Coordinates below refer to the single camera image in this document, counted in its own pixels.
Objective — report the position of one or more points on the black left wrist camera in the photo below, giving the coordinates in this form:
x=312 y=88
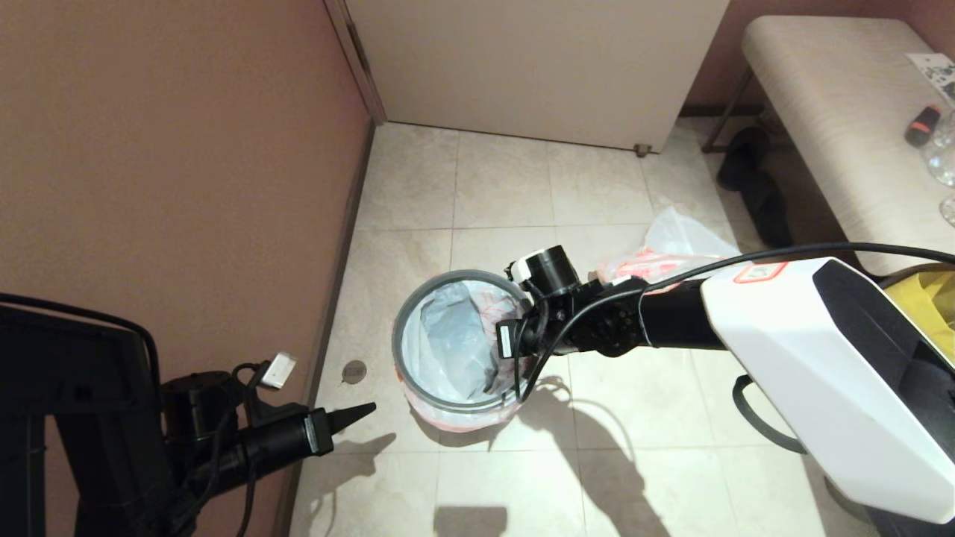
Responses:
x=319 y=432

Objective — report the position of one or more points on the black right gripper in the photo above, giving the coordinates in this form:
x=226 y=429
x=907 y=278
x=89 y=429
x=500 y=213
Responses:
x=541 y=337

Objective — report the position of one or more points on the white door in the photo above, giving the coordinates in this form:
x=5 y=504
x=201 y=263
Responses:
x=537 y=67

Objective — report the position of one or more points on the clear plastic bag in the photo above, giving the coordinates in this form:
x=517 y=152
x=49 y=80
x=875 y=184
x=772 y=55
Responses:
x=686 y=239

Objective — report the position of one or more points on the black slipper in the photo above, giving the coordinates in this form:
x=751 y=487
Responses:
x=768 y=214
x=739 y=159

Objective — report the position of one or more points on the clear glass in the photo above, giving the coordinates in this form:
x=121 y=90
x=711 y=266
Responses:
x=949 y=209
x=944 y=153

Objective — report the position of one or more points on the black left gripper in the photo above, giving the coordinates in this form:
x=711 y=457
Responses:
x=261 y=447

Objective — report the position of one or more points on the small black red object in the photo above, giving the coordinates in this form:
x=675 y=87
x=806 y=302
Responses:
x=922 y=125

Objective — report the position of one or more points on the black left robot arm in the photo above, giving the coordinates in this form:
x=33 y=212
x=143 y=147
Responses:
x=74 y=388

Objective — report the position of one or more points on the white door frame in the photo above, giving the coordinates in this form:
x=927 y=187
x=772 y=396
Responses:
x=354 y=52

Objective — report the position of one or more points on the yellow fabric bag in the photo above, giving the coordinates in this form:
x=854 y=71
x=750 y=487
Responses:
x=932 y=298

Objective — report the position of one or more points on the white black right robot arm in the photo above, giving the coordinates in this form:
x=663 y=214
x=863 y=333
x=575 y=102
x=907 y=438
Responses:
x=806 y=350

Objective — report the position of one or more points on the round grey floor plate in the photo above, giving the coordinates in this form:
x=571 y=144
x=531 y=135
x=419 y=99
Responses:
x=354 y=371

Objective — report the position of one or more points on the white blue printed card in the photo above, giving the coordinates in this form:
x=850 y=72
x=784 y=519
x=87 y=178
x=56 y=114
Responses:
x=938 y=69

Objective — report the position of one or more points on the small metal door stopper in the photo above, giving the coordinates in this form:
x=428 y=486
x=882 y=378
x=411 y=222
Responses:
x=641 y=150

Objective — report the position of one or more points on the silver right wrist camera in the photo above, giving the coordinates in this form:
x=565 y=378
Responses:
x=506 y=341

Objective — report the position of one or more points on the thin metal bench leg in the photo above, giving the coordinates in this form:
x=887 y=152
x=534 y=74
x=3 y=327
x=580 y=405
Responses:
x=727 y=110

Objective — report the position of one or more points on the beige wood grain bench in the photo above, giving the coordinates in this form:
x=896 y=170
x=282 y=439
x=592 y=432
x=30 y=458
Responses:
x=843 y=127

